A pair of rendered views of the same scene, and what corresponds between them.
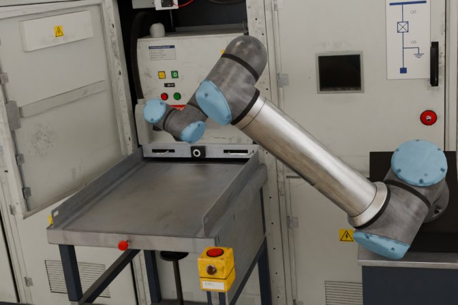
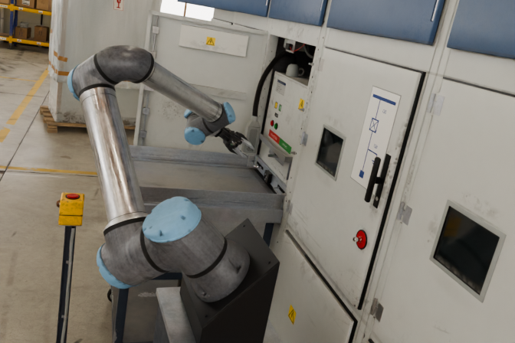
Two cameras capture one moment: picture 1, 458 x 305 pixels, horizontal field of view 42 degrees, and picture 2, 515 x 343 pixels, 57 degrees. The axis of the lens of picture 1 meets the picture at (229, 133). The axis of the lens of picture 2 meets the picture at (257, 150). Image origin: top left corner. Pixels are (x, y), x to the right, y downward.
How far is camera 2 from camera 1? 1.85 m
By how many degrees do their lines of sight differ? 49
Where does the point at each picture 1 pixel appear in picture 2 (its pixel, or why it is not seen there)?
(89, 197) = (168, 158)
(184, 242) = not seen: hidden behind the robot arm
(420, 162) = (162, 216)
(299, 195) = (284, 252)
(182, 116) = (192, 120)
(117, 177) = (210, 161)
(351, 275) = not seen: outside the picture
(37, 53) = (190, 50)
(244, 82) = (89, 73)
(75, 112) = not seen: hidden behind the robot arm
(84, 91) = (220, 92)
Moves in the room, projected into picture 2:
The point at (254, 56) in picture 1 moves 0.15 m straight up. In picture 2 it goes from (105, 57) to (109, 8)
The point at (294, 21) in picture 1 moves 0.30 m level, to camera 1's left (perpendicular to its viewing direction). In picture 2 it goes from (323, 86) to (274, 71)
